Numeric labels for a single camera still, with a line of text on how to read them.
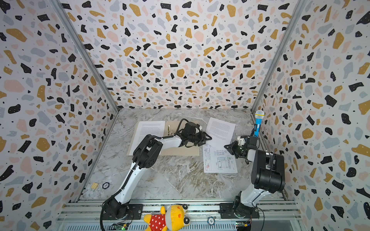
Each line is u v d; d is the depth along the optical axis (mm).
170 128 1057
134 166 619
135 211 737
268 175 472
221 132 1080
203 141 945
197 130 875
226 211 732
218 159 947
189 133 861
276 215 764
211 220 716
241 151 835
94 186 814
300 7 714
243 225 716
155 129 1090
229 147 855
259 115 831
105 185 827
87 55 876
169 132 1059
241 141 903
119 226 702
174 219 651
